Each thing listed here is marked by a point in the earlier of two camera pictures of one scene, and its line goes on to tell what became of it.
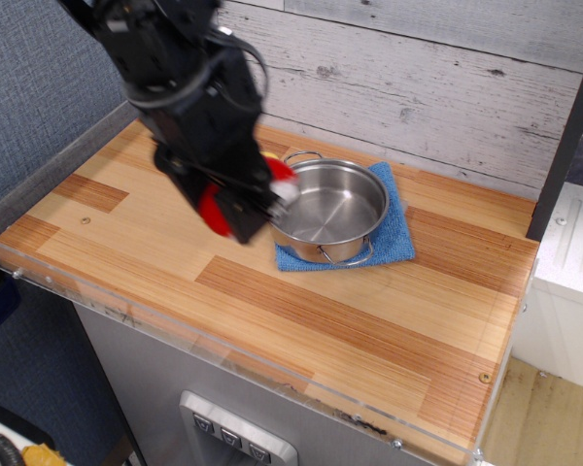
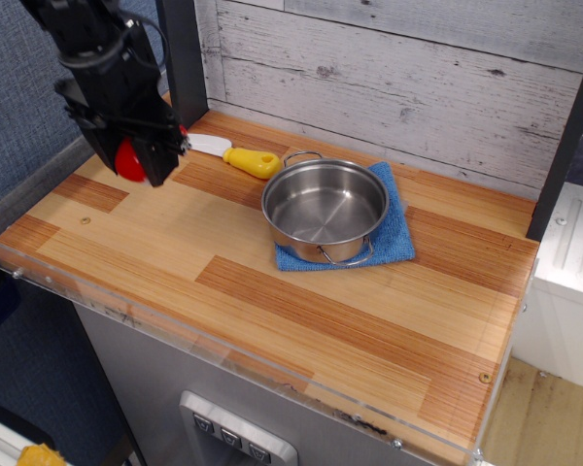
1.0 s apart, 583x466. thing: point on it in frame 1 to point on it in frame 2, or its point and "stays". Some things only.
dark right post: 563,169 stays
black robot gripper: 209,120 to 127,95
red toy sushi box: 284,183 to 127,161
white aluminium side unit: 561,326 stays
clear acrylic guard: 54,283 stays
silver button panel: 212,434 stays
